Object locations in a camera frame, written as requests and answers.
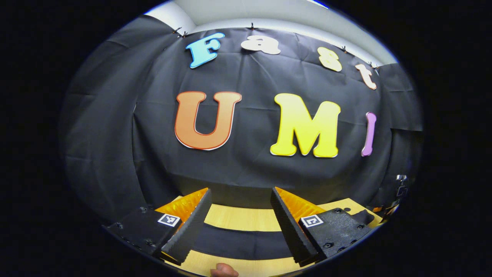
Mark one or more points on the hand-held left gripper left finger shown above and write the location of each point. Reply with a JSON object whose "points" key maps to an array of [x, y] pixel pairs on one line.
{"points": [[192, 227]]}

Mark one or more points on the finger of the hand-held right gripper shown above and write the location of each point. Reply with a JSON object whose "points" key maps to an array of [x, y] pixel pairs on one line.
{"points": [[399, 192], [402, 178]]}

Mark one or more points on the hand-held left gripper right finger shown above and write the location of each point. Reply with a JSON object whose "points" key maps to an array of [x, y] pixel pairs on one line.
{"points": [[290, 231]]}

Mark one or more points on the black jeans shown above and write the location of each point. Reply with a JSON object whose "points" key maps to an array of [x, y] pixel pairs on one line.
{"points": [[242, 240]]}

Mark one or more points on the black backdrop cloth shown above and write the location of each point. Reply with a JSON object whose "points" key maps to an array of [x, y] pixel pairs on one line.
{"points": [[250, 169]]}

